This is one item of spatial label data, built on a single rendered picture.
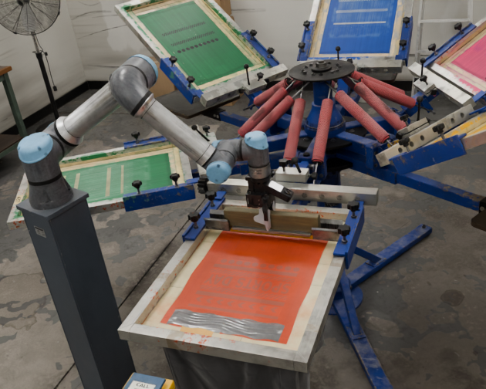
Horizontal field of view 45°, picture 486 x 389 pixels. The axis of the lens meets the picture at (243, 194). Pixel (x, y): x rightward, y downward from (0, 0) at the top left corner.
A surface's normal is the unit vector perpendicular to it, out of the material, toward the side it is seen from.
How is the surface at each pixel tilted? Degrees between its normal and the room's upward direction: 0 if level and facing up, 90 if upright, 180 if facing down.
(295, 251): 0
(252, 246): 0
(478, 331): 0
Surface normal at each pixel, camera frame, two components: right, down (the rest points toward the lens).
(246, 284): -0.12, -0.87
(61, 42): 0.93, 0.07
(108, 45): -0.34, 0.49
